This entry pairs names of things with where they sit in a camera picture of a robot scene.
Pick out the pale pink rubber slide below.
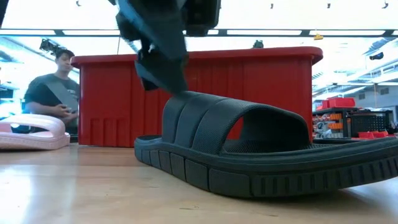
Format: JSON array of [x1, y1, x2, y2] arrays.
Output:
[[0, 113, 71, 151]]

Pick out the black ceiling light cluster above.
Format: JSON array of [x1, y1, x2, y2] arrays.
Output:
[[39, 39, 63, 55]]

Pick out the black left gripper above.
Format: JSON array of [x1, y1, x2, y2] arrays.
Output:
[[108, 0, 222, 95]]

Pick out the dark grey rubber slide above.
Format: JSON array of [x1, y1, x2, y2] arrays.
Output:
[[134, 90, 398, 198]]

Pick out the black storage shelf unit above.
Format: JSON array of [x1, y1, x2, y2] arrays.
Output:
[[312, 107, 394, 139]]

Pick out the person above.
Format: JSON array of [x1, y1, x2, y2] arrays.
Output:
[[23, 49, 80, 135]]

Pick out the small red shelf bin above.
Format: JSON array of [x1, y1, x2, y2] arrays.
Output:
[[322, 97, 356, 110]]

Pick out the large red plastic bin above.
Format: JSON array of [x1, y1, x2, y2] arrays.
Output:
[[70, 46, 324, 147]]

